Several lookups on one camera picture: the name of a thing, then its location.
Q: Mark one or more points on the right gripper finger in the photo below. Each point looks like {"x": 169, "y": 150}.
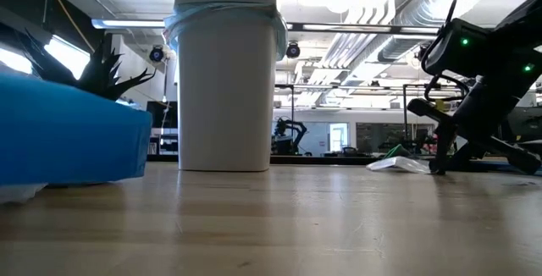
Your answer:
{"x": 463, "y": 157}
{"x": 442, "y": 149}

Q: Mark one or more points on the torn white paper piece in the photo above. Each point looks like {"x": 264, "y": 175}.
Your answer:
{"x": 400, "y": 163}

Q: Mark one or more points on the white plastic trash bin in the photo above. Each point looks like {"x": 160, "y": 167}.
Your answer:
{"x": 224, "y": 98}

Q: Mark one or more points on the succulent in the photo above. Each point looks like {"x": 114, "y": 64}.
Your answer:
{"x": 101, "y": 77}

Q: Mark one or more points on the large white plastic bag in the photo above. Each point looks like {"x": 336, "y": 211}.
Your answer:
{"x": 17, "y": 191}

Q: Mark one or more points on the black background robot arm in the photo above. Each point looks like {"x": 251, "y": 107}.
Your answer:
{"x": 290, "y": 136}

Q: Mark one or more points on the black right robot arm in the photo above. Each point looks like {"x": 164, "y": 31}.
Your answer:
{"x": 499, "y": 34}

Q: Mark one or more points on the black computer monitor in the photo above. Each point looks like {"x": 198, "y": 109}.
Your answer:
{"x": 529, "y": 123}

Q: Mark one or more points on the black glove with green cuff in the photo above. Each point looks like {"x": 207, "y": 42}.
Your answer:
{"x": 396, "y": 151}

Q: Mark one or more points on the black background screen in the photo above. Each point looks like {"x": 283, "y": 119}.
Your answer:
{"x": 163, "y": 115}

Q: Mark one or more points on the black round ceiling camera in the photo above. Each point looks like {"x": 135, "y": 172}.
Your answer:
{"x": 156, "y": 53}
{"x": 293, "y": 50}

